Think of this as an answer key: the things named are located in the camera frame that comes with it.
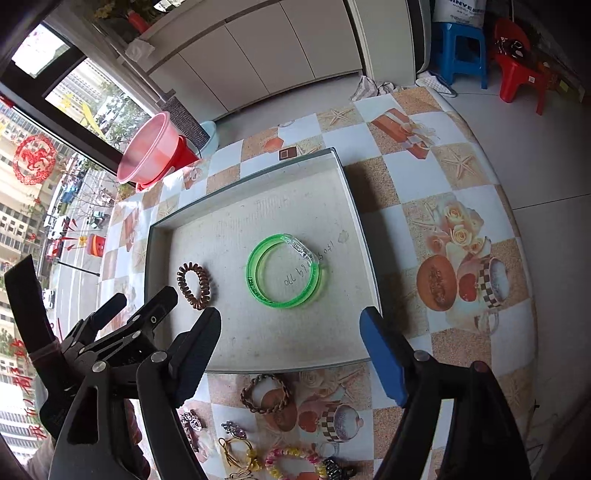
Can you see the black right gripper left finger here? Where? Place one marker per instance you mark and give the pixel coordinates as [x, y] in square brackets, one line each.
[164, 381]

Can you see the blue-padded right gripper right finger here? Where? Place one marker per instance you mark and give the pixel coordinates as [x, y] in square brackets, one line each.
[484, 441]

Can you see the silver heart pendant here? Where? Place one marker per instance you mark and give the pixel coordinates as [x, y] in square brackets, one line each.
[234, 430]

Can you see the brown braided hair band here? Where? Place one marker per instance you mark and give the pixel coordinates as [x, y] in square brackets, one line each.
[246, 395]

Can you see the black hair claw clip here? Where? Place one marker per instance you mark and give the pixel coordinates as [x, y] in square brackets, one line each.
[339, 472]

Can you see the green translucent bangle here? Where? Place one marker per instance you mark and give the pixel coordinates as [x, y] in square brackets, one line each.
[282, 272]

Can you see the grey-green jewelry tray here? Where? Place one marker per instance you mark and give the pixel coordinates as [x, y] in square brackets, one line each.
[308, 197]

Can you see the left hand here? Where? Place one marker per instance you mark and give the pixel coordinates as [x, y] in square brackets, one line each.
[100, 440]

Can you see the patterned tablecloth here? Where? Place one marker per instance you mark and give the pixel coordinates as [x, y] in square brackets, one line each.
[446, 249]

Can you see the red bucket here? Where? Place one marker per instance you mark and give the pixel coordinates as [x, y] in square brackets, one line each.
[184, 156]

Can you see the pink plastic basin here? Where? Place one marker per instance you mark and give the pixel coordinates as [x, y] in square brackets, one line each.
[149, 151]

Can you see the red paper-cut window decoration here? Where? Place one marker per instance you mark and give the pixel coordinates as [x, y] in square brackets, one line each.
[34, 159]

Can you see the white cabinet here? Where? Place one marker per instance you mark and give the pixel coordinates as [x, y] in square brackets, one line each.
[220, 56]

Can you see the red plastic chair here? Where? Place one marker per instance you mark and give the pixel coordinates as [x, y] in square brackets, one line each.
[512, 52]

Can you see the blue plastic stool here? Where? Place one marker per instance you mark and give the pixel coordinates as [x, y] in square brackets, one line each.
[459, 50]

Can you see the white printed sack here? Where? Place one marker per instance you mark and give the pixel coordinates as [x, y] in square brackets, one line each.
[465, 12]

